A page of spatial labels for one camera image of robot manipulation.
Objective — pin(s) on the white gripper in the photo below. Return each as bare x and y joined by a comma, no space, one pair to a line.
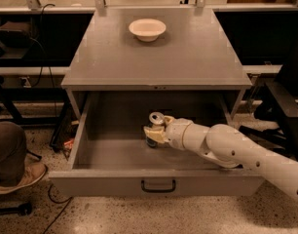
175,130

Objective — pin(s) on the silver blue redbull can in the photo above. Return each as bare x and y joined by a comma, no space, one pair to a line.
156,119

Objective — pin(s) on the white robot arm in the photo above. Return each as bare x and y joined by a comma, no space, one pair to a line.
225,146

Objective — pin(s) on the open grey top drawer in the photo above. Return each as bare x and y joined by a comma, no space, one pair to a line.
110,156

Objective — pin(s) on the grey metal cabinet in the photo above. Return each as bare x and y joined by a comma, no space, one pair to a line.
193,54

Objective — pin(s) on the white bowl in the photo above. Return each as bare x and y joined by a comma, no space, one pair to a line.
147,30

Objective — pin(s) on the tan shoe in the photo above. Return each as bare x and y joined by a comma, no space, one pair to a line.
32,174

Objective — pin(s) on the person's leg brown trousers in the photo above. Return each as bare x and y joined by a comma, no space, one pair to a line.
12,153

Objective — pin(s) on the black stand foot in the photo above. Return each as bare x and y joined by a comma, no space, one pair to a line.
23,209

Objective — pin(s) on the dark box on shelf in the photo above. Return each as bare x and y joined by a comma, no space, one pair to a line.
15,34

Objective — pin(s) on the black drawer handle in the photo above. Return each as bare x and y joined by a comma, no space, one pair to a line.
157,186

